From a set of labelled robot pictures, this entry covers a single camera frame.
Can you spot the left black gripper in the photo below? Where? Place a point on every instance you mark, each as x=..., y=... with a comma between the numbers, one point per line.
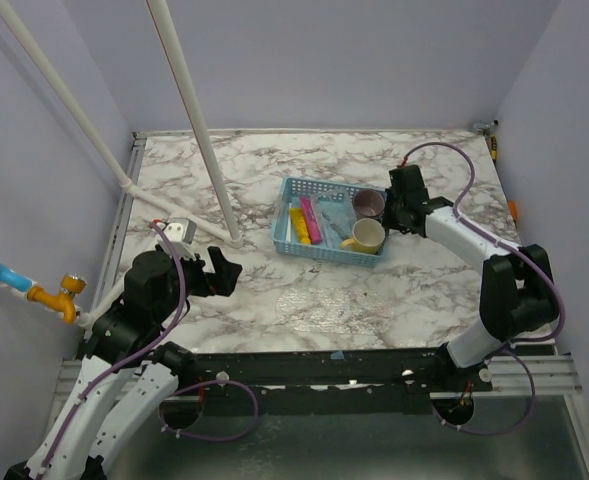
x=226, y=272

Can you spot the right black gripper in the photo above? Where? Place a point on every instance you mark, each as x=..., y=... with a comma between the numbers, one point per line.
x=388, y=220

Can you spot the purple mug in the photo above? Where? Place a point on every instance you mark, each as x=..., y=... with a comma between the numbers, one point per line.
x=368, y=203

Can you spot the yellow mug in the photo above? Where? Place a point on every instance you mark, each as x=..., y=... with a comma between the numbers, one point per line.
x=368, y=237

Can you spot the yellow toothpaste tube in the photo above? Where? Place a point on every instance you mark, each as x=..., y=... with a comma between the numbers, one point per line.
x=298, y=221

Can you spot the blue plastic basket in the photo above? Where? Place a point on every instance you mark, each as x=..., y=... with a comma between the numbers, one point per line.
x=284, y=235

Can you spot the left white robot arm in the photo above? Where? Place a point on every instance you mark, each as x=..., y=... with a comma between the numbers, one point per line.
x=129, y=367

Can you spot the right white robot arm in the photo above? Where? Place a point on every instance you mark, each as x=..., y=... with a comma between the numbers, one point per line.
x=516, y=293

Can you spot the yellow tool at corner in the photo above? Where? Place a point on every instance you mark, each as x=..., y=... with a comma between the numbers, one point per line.
x=493, y=143

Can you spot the toy faucet blue orange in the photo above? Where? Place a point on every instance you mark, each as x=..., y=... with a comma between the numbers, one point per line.
x=61, y=302

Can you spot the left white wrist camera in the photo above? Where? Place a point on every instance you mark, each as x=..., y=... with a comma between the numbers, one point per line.
x=179, y=233

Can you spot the orange clamp on wall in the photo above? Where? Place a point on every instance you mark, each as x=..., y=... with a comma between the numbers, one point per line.
x=513, y=210

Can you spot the black mounting rail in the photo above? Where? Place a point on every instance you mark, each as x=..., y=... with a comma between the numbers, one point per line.
x=320, y=382

